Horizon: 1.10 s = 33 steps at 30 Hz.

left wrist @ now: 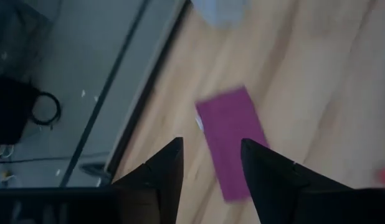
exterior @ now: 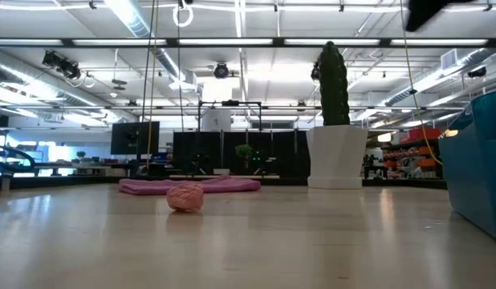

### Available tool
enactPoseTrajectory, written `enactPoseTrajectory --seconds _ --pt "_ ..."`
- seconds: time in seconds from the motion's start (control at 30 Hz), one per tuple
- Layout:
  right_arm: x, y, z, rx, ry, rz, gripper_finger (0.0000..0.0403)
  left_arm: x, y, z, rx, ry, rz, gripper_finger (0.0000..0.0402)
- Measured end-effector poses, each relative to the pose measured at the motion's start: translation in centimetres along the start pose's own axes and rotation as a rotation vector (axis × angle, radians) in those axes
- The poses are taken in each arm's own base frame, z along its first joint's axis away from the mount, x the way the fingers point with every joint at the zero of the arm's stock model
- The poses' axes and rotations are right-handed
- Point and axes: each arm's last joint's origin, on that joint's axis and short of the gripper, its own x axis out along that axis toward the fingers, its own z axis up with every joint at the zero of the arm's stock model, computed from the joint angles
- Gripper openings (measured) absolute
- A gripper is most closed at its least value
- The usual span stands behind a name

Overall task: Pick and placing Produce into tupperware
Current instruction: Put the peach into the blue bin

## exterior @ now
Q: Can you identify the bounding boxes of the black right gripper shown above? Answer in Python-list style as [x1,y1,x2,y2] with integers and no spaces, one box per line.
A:
[405,0,476,33]

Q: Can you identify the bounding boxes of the teal tupperware container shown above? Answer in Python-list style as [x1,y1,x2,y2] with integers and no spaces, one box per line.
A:
[437,88,496,245]

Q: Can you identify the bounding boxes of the green cactus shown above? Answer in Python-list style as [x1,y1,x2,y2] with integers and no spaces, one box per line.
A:
[318,40,352,127]

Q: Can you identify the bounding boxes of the shelf with orange bins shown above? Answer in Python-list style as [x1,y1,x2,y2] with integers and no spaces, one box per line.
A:
[364,127,444,180]

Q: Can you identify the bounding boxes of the white hexagonal plant pot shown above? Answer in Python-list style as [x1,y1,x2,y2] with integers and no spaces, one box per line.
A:
[305,124,369,190]

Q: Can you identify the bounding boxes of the black partition panels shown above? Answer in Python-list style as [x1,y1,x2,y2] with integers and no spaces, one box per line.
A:
[173,128,311,177]

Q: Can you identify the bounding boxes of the small green background plant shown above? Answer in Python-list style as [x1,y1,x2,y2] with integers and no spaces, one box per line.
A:
[234,143,254,169]

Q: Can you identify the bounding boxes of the white background cylinder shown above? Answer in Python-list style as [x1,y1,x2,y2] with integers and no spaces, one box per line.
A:
[201,108,232,132]

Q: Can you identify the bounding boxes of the purple folded cloth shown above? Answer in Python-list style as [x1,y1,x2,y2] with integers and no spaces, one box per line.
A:
[118,175,262,197]

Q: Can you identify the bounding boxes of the pink textured toy ball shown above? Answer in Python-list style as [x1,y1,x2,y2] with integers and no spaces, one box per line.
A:
[165,181,205,214]

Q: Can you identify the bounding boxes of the black background monitor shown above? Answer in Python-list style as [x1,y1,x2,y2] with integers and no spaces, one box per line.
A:
[110,120,161,156]

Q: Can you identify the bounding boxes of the dark curved tube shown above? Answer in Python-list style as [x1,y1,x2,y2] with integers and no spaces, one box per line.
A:
[0,141,36,174]

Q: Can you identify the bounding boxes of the yellow hanging cable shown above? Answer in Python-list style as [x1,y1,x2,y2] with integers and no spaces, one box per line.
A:
[145,0,159,172]
[399,0,444,166]

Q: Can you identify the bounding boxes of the black aluminium table frame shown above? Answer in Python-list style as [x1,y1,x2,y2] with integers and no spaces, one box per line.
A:
[0,174,448,192]

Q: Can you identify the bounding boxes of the black background gantry frame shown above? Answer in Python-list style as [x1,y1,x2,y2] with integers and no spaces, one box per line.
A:
[197,100,263,133]

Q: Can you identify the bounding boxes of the white hanging ring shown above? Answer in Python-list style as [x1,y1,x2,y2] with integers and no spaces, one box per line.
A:
[172,2,195,28]

